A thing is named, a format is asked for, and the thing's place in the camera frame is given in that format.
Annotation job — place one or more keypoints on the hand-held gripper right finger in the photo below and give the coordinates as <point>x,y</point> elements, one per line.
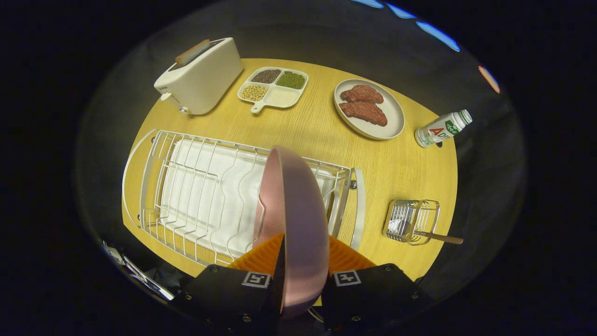
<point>373,298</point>

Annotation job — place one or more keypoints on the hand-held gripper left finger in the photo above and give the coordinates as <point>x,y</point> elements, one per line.
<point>224,294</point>

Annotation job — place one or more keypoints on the pink plate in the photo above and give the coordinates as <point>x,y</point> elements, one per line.
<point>298,210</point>

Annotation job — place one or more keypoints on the grey plate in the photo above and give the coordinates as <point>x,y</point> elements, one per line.
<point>394,116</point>

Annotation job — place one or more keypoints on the white divided dish with beans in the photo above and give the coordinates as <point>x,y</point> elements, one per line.
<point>280,97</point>

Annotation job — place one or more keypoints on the white silver-edged device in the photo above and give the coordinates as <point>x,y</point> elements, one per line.
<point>149,280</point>

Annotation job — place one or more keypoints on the white printed tag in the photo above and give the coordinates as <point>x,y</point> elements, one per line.
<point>113,253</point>

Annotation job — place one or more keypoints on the white bottle with green label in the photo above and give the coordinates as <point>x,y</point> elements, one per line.
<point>440,129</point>

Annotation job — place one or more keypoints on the red meat piece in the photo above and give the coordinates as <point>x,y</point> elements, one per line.
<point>364,113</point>
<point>361,93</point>

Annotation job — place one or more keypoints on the white toaster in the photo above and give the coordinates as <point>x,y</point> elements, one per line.
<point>205,79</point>

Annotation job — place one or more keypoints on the brown toast slice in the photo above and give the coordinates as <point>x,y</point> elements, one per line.
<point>191,52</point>

